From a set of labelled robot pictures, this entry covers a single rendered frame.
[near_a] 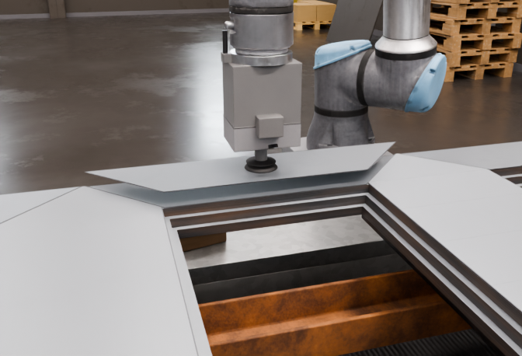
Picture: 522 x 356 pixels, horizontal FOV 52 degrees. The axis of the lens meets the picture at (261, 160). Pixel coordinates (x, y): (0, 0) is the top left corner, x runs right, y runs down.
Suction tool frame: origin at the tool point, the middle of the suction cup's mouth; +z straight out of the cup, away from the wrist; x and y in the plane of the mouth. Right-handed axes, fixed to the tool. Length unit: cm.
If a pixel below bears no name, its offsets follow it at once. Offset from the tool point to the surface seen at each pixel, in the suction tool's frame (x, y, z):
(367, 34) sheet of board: 563, 290, 64
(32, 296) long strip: -19.5, -25.7, 0.7
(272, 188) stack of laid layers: -2.6, 0.8, 0.8
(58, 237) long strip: -9.1, -24.3, 0.7
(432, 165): -1.1, 24.5, 0.7
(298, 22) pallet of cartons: 791, 277, 73
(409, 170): -1.8, 20.6, 0.7
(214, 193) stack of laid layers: -2.3, -6.7, 0.8
